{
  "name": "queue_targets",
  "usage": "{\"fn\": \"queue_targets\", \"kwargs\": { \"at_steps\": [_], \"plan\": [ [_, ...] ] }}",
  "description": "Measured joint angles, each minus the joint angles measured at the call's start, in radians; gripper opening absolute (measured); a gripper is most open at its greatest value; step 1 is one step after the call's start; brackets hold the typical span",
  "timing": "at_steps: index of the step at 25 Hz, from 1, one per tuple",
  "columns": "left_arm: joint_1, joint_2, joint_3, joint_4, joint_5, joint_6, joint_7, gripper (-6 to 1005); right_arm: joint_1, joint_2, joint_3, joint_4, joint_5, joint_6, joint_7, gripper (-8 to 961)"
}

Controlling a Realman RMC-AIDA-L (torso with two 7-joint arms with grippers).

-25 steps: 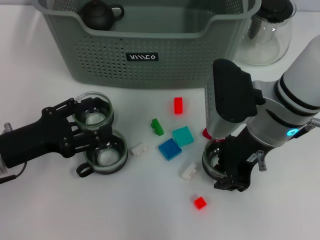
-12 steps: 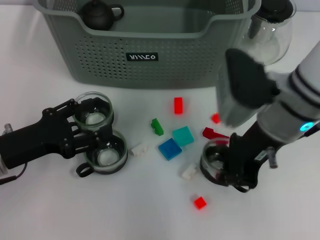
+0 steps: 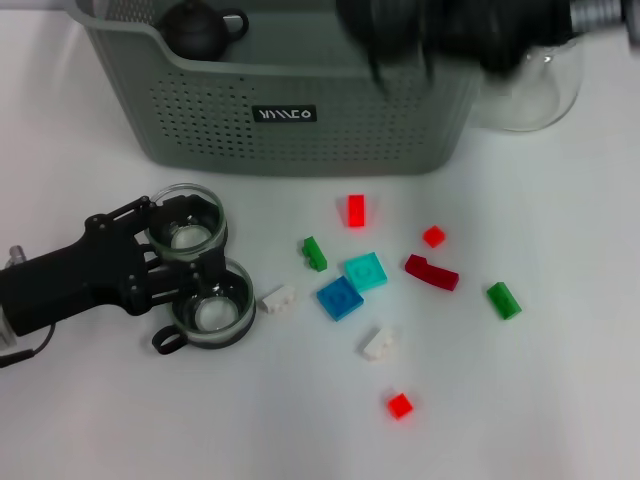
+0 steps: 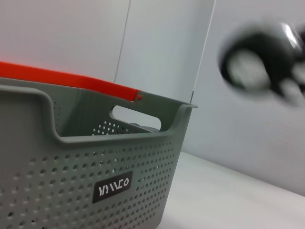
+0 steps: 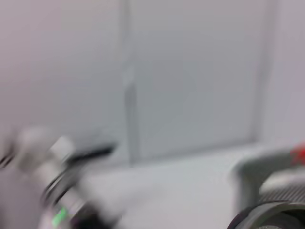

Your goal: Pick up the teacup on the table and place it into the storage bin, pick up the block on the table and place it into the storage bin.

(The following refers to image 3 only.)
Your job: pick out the black ceramic teapot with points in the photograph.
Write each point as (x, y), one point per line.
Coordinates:
(195, 30)

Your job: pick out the glass teapot with black lid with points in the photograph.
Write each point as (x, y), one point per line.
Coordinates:
(540, 95)

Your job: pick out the blue square plate brick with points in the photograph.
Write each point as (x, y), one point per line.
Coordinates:
(340, 297)

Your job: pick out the small red square brick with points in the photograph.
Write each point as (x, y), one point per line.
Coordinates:
(434, 236)
(400, 405)

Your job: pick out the cyan square plate brick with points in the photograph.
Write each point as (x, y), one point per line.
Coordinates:
(366, 271)

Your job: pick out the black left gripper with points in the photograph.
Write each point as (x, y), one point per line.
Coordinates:
(75, 280)

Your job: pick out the white oblong brick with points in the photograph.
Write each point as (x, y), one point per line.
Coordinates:
(280, 298)
(377, 344)

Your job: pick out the bright red oblong brick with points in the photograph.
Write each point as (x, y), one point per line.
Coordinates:
(356, 212)

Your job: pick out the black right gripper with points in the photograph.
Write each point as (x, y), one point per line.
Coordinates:
(475, 25)

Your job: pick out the silver metal connector plug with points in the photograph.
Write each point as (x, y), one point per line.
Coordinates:
(17, 252)

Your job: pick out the dark red curved brick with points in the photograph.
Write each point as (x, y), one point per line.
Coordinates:
(432, 274)

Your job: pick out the green oblong brick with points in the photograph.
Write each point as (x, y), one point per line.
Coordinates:
(504, 301)
(314, 252)

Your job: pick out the grey-green perforated storage bin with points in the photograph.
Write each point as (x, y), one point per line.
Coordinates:
(300, 125)

